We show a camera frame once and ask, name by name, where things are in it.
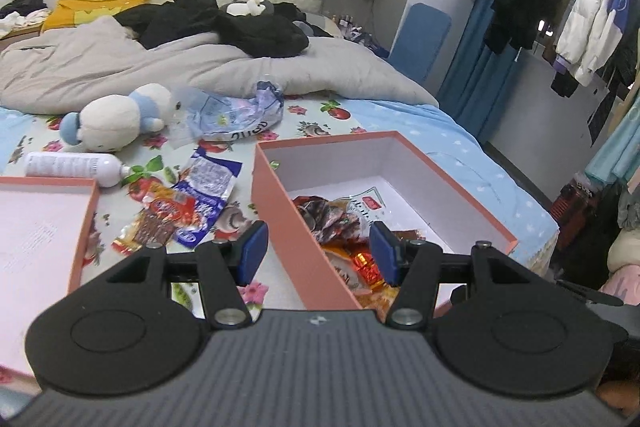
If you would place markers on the white purple puffer jacket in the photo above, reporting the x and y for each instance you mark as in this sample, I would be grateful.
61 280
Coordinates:
590 22

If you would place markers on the person's right hand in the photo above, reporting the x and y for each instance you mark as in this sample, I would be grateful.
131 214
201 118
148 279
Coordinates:
614 396

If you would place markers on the wooden bedside table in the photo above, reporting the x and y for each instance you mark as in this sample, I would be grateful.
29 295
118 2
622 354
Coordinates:
20 38

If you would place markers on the teal hanging garment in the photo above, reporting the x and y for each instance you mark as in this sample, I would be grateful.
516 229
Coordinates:
617 147

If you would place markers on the heap of dark white clothes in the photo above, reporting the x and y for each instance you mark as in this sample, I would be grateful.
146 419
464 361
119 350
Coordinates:
22 9

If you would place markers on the dark red suitcase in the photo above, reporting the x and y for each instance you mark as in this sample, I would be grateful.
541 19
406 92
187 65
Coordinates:
570 207

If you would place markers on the dark hanging garments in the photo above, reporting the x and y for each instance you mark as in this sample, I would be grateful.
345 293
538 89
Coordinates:
627 54

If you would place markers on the red packet with oval logo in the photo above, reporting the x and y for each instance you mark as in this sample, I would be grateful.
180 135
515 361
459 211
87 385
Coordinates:
170 207

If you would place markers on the blue white snack packet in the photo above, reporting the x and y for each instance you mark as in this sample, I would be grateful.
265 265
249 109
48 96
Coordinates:
212 179

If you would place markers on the crumpled purple white bag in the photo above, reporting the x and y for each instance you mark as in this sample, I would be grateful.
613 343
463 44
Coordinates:
267 104

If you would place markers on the yellow blanket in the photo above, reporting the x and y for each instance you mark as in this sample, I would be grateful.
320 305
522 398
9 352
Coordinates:
80 9

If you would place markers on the cream cushion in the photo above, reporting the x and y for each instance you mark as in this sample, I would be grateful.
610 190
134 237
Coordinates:
625 252

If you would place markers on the blue curtain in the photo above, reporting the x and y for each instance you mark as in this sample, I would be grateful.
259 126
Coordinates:
470 72

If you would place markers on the purple brown snack packet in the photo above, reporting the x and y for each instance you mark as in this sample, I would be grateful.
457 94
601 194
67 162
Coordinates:
320 217

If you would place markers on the white packet with red label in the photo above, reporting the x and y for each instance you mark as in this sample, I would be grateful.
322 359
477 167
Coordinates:
370 204

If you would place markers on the orange snack packet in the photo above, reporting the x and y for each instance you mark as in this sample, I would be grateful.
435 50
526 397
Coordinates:
350 278

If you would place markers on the pink cloth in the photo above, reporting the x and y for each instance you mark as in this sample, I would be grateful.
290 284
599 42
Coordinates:
625 287

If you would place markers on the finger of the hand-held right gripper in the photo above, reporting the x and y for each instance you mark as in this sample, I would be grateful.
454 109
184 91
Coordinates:
590 293

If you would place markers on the red foil candy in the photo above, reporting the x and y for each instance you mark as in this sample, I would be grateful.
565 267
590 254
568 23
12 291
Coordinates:
365 264

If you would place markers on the shallow pink box lid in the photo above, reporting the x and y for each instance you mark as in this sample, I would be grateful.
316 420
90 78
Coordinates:
35 232

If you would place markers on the grey duvet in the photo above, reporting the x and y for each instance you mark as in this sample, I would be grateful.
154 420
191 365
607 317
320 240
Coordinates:
150 67

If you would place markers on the clear plastic bag blue print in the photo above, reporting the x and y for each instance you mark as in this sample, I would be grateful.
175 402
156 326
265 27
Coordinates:
215 114

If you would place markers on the white plastic bottle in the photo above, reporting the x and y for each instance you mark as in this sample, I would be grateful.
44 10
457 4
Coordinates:
70 166

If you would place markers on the floral bed sheet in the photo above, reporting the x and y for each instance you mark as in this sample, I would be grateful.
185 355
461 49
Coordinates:
430 122

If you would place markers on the black white plush toy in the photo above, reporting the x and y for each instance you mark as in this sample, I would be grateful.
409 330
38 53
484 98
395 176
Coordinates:
245 7

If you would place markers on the deep pink cardboard box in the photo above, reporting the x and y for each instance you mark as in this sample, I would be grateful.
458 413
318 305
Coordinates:
400 177

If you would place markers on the blue white plush toy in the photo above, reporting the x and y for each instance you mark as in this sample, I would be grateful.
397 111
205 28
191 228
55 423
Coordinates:
110 119

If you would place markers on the gold candy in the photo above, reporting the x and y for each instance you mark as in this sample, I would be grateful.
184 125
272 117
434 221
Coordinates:
125 246

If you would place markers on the dark brown snack packet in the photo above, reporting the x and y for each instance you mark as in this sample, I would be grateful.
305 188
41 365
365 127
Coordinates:
152 233

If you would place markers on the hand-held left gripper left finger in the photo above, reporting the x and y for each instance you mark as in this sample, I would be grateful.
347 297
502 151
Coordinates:
252 252

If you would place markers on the pile of black clothing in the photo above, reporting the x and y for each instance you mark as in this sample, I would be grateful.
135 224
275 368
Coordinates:
235 24

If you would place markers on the blue cushioned panel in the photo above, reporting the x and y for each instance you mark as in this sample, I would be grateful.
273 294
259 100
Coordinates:
420 42

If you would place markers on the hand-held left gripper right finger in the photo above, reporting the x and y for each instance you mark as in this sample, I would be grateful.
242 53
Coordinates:
382 252

